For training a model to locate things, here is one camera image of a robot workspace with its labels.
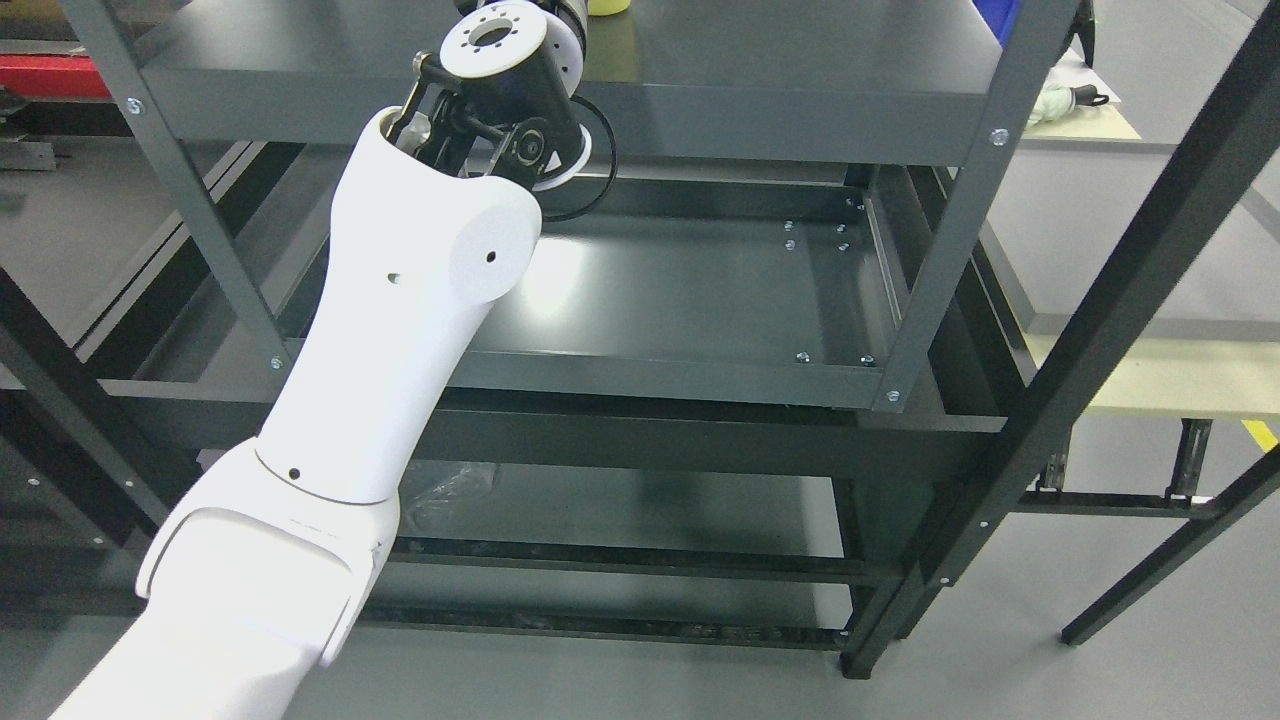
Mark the yellow plastic cup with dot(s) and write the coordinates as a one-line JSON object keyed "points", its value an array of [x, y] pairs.
{"points": [[604, 8]]}

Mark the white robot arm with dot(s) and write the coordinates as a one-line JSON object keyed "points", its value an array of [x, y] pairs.
{"points": [[260, 571]]}

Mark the dark metal shelf rack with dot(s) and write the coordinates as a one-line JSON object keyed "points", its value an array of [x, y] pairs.
{"points": [[786, 280]]}

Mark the blue plastic crate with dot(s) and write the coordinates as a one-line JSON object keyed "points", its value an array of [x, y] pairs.
{"points": [[1000, 17]]}

